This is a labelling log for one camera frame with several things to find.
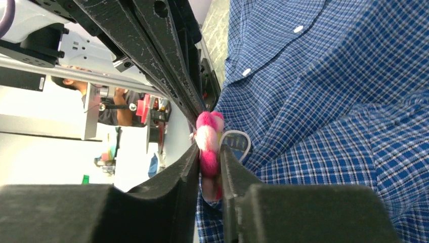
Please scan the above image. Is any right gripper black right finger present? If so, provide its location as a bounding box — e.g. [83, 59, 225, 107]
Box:
[220, 145, 399, 242]

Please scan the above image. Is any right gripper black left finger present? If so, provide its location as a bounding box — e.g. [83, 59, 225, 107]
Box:
[1, 145, 199, 242]

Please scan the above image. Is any blue checkered shirt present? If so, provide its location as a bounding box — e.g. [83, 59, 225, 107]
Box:
[216, 1, 428, 242]

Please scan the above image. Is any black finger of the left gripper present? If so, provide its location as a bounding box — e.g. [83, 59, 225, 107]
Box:
[133, 1, 205, 116]
[76, 1, 198, 126]

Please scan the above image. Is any pink flower brooch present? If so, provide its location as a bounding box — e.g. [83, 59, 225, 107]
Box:
[190, 111, 251, 201]

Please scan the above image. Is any person in background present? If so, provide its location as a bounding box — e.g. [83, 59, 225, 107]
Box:
[51, 76, 146, 128]

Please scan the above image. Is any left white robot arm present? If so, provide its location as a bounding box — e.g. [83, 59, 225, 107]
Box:
[1, 1, 206, 127]

